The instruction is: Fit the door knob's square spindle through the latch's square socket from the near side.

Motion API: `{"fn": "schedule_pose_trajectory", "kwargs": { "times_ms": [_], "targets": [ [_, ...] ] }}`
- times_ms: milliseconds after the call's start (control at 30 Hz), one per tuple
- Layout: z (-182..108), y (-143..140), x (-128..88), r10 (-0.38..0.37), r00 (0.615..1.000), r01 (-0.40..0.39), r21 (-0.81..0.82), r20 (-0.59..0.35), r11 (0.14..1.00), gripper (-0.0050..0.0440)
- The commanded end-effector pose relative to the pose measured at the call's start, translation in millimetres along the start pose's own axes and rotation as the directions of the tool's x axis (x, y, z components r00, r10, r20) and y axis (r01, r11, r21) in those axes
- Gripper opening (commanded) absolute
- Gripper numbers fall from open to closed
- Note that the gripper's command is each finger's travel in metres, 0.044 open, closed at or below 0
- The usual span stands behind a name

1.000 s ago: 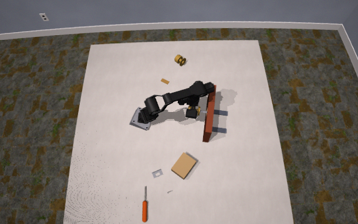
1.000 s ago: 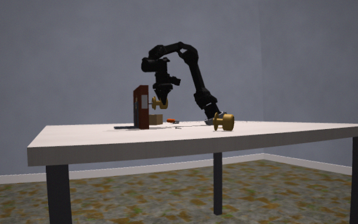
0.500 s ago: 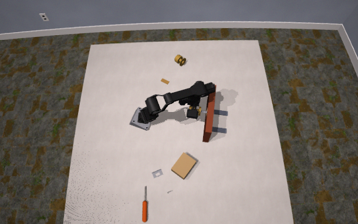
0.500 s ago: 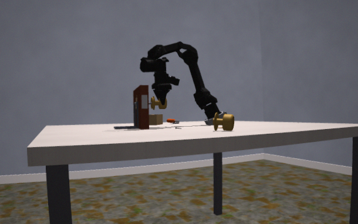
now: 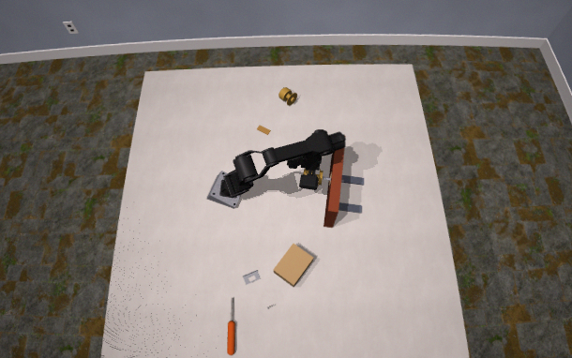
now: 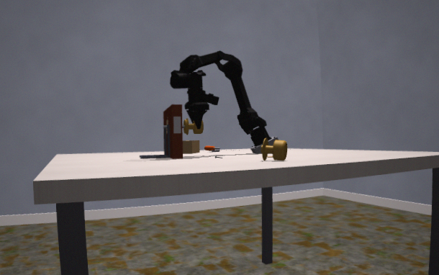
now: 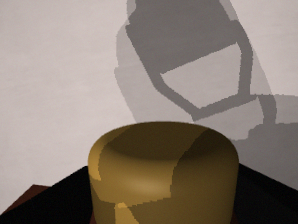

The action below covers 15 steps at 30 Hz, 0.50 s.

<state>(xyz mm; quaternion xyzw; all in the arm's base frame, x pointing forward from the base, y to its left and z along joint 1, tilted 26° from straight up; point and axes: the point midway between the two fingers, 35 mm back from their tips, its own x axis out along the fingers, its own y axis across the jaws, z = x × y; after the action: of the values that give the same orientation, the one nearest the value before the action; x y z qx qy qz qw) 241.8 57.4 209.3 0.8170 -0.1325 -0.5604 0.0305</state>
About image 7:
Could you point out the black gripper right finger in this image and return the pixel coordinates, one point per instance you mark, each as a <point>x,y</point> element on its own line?
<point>260,199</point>

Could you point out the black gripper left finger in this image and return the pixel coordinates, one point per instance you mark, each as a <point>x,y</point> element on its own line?
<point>69,201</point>

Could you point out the reddish-brown wooden door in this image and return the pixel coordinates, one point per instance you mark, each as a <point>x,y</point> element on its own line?
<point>36,189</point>

